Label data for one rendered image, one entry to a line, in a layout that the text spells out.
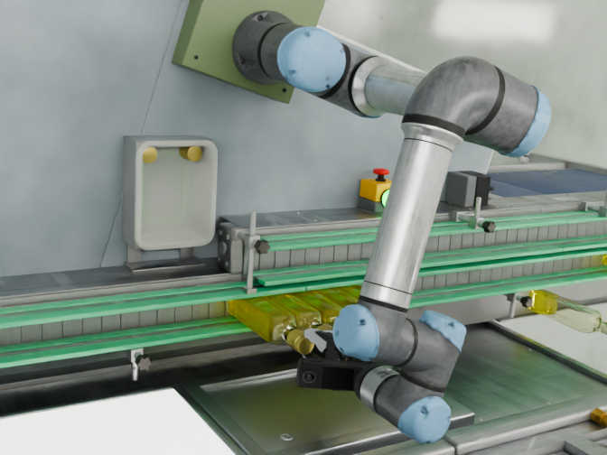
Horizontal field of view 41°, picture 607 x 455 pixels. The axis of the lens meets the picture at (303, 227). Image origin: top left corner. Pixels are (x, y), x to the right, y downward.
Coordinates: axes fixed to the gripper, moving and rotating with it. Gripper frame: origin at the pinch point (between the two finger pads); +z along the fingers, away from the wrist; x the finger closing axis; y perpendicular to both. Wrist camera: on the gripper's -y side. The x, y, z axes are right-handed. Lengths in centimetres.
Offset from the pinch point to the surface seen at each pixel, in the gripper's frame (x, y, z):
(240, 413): -12.5, -11.7, 2.2
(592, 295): -13, 114, 28
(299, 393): -12.7, 2.8, 5.3
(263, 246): 15.3, -2.0, 14.4
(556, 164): 13, 163, 91
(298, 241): 13.7, 9.9, 21.0
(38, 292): 6, -42, 28
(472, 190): 19, 67, 32
